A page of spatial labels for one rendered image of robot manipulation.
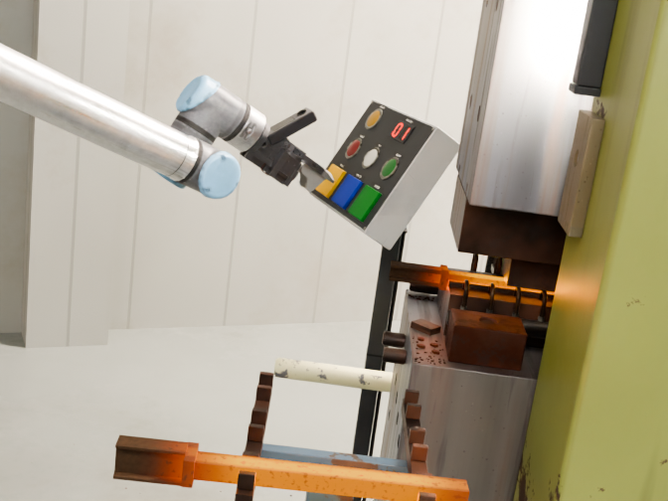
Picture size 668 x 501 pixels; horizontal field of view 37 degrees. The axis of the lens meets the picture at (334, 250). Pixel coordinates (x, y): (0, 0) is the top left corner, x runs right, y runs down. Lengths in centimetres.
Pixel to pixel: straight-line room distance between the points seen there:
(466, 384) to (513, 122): 43
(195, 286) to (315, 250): 53
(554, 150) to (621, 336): 40
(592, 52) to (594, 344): 42
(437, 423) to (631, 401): 39
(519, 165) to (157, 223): 249
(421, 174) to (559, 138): 60
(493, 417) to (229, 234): 251
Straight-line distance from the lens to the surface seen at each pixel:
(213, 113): 200
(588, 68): 148
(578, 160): 146
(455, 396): 164
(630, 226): 131
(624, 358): 137
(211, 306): 412
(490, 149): 162
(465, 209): 169
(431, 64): 422
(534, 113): 162
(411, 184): 217
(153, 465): 120
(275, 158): 209
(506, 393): 165
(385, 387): 226
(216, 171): 186
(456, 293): 174
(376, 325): 243
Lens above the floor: 152
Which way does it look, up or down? 16 degrees down
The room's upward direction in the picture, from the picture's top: 7 degrees clockwise
